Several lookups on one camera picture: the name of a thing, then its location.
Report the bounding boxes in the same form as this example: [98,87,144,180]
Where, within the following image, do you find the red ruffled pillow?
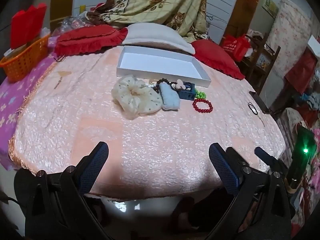
[54,24,128,56]
[191,40,245,80]

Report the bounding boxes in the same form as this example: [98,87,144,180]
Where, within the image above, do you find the yellow floral blanket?
[86,0,208,43]

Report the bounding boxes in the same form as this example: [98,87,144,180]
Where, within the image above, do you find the cream dotted scrunchie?
[111,75,163,119]

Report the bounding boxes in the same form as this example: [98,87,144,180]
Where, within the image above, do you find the orange plastic basket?
[1,34,50,83]

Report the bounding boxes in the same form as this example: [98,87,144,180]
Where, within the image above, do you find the red shopping bag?
[220,34,251,62]

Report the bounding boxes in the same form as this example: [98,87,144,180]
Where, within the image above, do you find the light blue fuzzy scrunchie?
[159,82,180,111]

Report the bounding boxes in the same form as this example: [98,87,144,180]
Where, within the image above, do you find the pink quilted bedspread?
[9,48,285,199]

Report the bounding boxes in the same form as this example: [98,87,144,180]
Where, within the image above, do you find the purple floral sheet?
[0,38,56,170]

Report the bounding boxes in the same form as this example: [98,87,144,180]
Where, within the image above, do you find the white cream pillow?
[122,23,195,55]

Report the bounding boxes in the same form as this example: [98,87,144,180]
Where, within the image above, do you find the dark blue hair claw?
[177,82,196,101]

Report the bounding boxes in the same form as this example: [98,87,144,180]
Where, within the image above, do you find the white shallow cardboard tray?
[117,46,211,88]

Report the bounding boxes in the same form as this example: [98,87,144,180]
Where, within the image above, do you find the red bead bracelet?
[192,99,214,114]

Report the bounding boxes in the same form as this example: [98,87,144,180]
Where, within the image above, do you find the black oval ring clip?
[247,102,258,115]

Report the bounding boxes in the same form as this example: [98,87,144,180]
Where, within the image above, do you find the red ruffled pillow left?
[54,24,128,56]

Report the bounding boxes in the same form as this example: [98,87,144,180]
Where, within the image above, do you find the red box in basket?
[10,3,47,49]

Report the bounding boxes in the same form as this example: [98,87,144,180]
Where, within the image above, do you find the red ruffled pillow right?
[191,40,245,80]

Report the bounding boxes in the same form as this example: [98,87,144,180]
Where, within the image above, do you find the dark brown bead bracelet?
[152,77,176,93]

